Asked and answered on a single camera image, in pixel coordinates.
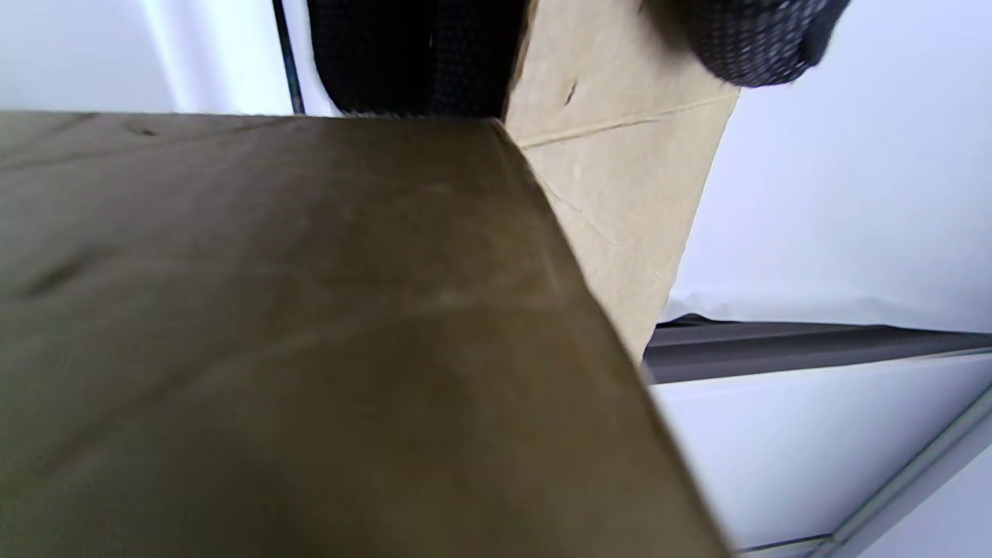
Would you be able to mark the brown cardboard mailer box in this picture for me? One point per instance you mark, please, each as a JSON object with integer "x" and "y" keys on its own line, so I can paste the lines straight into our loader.
{"x": 310, "y": 349}

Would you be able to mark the grey window frame post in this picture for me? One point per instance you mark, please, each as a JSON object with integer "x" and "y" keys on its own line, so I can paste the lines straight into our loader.
{"x": 914, "y": 480}

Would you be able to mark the person's left hand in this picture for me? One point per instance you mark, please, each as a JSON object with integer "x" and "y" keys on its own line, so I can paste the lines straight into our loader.
{"x": 418, "y": 54}

